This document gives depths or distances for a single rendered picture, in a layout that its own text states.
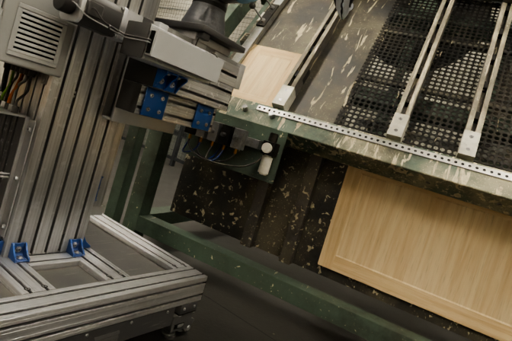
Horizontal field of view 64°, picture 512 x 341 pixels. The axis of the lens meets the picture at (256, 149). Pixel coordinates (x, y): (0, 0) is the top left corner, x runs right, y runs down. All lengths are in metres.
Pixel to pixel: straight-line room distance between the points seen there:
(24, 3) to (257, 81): 1.24
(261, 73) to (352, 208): 0.82
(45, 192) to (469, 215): 1.62
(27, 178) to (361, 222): 1.39
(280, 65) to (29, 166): 1.34
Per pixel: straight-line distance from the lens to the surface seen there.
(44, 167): 1.34
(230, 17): 2.55
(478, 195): 1.77
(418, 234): 1.99
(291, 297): 1.91
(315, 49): 2.17
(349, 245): 2.03
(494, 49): 2.29
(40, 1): 1.21
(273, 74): 2.15
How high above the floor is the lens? 0.78
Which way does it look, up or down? 3 degrees down
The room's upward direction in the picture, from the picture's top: 17 degrees clockwise
